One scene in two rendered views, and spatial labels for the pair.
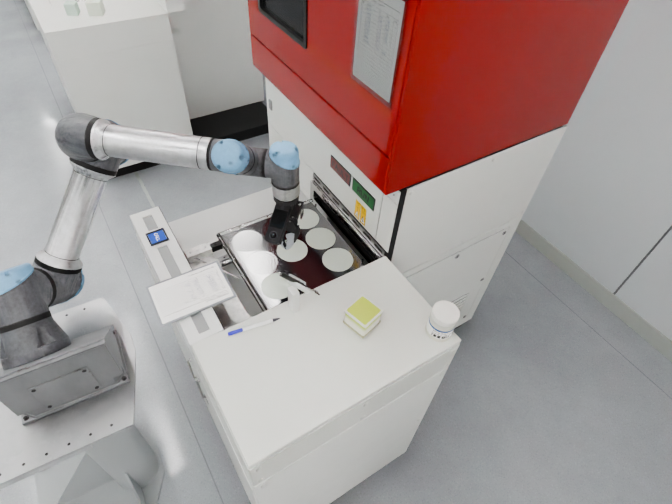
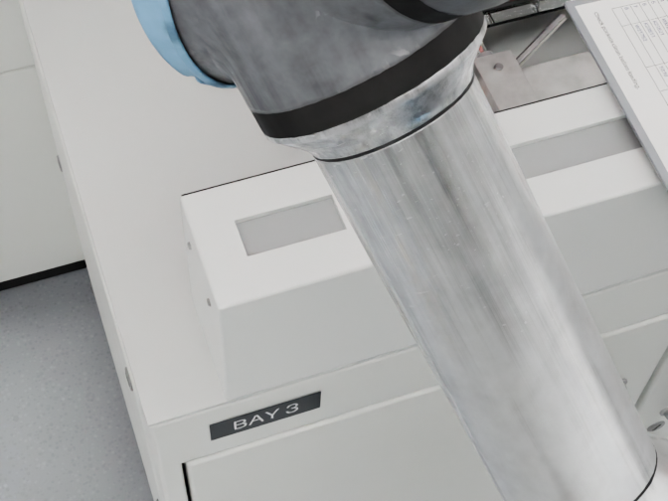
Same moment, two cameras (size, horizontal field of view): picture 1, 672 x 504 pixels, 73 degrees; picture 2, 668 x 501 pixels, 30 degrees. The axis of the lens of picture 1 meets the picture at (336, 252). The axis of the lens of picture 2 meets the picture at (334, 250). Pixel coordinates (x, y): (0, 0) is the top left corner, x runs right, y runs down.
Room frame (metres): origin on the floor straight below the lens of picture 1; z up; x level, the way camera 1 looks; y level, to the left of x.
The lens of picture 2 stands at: (0.86, 1.04, 1.67)
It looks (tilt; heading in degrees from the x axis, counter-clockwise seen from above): 58 degrees down; 283
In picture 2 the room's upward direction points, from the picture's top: 4 degrees clockwise
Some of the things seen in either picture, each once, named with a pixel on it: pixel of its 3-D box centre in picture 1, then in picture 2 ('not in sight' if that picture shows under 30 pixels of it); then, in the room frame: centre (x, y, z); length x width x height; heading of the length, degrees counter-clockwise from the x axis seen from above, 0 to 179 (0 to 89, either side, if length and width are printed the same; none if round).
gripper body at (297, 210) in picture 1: (287, 208); not in sight; (0.95, 0.15, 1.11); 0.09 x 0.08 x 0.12; 169
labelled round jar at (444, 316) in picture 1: (442, 321); not in sight; (0.67, -0.29, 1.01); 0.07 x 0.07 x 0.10
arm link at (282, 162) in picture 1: (283, 164); not in sight; (0.94, 0.15, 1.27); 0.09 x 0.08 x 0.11; 87
